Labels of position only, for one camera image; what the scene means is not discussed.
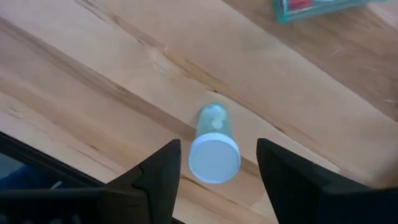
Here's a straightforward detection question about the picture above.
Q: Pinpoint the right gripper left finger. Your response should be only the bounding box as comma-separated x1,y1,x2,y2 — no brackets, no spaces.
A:
104,139,182,224

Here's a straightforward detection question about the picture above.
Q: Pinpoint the blue fabric item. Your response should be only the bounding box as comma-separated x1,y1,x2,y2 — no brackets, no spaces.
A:
0,164,75,190

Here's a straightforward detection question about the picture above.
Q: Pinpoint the clear vial with red pill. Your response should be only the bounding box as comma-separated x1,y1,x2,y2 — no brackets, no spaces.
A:
272,0,386,24

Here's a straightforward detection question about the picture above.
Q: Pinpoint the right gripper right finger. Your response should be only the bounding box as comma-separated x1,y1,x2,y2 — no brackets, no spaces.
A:
256,138,369,224

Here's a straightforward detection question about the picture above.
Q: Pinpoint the small green pill bottle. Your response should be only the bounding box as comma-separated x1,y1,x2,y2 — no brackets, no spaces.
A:
188,102,242,184

